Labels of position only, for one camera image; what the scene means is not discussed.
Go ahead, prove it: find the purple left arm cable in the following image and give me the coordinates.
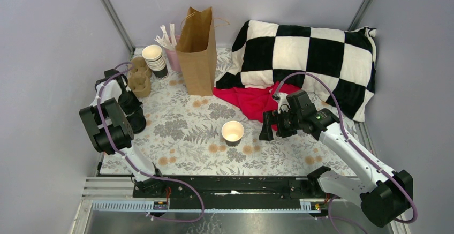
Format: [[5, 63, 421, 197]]
[[94, 61, 206, 223]]

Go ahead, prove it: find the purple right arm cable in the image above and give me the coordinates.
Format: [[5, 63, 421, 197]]
[[273, 71, 419, 234]]

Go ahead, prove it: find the stack of paper cups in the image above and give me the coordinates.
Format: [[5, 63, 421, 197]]
[[141, 45, 168, 79]]

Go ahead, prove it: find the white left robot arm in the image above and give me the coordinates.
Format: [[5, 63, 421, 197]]
[[79, 69, 166, 197]]

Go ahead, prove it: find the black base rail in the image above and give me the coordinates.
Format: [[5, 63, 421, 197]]
[[131, 176, 332, 211]]

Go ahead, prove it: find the red cloth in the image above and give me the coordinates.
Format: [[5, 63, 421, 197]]
[[214, 81, 280, 123]]

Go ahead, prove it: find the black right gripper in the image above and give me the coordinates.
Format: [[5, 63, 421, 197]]
[[258, 108, 302, 141]]

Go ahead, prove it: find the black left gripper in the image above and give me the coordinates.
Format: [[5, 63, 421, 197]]
[[117, 89, 143, 118]]

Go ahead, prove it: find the cardboard cup carrier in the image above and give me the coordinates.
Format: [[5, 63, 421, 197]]
[[128, 57, 152, 98]]

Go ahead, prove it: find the black paper coffee cup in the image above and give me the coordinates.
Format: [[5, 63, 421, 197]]
[[221, 120, 245, 147]]

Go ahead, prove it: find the checkered black white pillow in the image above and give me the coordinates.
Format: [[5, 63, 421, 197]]
[[216, 20, 377, 122]]

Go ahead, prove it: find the pink cup holder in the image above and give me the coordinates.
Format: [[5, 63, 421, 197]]
[[165, 35, 181, 72]]

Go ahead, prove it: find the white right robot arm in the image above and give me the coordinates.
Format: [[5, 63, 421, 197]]
[[259, 104, 417, 227]]

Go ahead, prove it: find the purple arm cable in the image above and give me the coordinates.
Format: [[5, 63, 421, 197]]
[[94, 61, 206, 223], [273, 71, 419, 234]]

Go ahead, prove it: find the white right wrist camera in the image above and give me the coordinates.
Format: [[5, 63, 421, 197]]
[[271, 92, 290, 114]]

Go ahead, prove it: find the brown paper bag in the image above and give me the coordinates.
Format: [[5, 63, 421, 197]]
[[176, 7, 217, 96]]

